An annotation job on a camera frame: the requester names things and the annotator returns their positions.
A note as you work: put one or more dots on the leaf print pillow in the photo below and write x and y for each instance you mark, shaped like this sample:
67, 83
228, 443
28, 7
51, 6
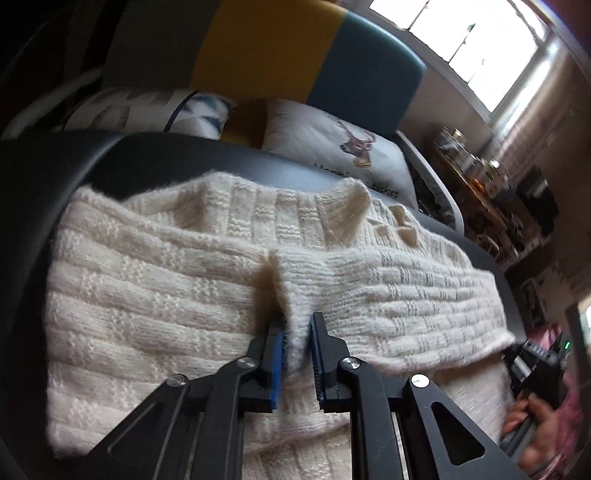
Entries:
138, 108

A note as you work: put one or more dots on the black monitor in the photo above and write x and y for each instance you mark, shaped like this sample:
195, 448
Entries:
540, 198

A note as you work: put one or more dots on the bright window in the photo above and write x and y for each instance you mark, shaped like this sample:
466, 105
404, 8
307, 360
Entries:
461, 41

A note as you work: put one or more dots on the person's right hand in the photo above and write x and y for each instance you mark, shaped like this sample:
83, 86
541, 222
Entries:
549, 424

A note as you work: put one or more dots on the white bed rail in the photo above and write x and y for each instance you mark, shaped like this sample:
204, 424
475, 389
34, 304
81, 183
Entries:
46, 110

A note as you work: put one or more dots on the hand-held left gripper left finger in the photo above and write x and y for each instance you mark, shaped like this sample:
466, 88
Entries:
276, 369

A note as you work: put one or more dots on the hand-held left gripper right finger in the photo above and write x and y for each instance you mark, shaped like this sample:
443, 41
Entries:
316, 364

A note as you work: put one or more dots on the cream knit sweater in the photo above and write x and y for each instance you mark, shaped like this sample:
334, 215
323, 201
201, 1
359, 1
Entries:
161, 286

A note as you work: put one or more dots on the person's right forearm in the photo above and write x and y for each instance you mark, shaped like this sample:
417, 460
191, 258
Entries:
579, 415

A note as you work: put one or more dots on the white deer print pillow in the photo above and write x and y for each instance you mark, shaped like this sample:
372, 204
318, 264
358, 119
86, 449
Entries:
314, 134

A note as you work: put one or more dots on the cluttered wooden desk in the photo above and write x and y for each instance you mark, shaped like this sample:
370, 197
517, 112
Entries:
480, 207

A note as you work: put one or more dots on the grey bed frame rail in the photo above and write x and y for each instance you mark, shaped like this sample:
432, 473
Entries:
434, 184

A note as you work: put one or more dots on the grey yellow blue headboard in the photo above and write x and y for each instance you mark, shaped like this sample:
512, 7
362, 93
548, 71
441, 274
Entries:
258, 46

